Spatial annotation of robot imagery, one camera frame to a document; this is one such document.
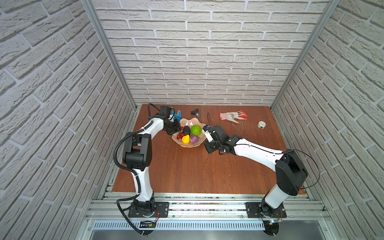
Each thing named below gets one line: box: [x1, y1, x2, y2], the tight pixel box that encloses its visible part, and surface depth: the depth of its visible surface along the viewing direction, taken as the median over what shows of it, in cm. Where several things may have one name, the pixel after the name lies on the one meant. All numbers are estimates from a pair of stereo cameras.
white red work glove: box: [219, 110, 248, 125], surface depth 116 cm
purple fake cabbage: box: [190, 135, 199, 144], surface depth 97 cm
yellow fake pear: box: [181, 134, 190, 144], surface depth 97 cm
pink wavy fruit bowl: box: [171, 117, 207, 148], surface depth 106 cm
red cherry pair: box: [177, 131, 186, 140], surface depth 98 cm
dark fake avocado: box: [182, 125, 191, 136], surface depth 102 cm
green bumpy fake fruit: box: [190, 124, 202, 136], surface depth 99 cm
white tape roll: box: [257, 120, 267, 129], surface depth 109 cm
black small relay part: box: [190, 108, 200, 118], surface depth 116 cm
